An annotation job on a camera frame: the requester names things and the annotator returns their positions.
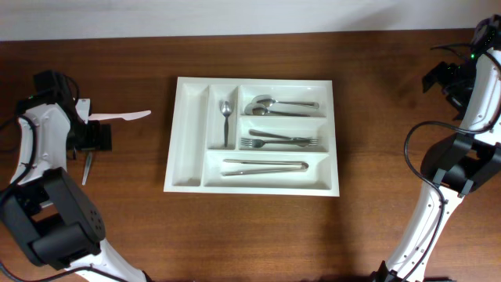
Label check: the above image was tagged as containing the small silver teaspoon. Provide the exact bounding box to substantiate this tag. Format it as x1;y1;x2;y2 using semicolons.
81;152;93;186
221;100;232;147

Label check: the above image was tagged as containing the white plastic knife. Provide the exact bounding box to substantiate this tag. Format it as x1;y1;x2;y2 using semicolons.
88;110;151;121

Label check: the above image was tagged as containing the silver fork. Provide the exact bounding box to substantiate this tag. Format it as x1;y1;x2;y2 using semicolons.
248;129;306;140
240;138;319;148

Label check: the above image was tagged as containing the large silver spoon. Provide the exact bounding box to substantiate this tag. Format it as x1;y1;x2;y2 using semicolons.
244;103;308;117
251;95;319;109

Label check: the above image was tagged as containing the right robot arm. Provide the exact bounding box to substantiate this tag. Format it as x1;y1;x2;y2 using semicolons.
369;14;500;281

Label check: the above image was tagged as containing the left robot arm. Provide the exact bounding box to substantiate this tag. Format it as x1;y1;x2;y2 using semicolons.
1;70;150;281

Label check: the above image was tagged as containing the white cutlery tray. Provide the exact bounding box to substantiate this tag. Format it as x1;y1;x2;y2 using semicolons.
164;77;340;197

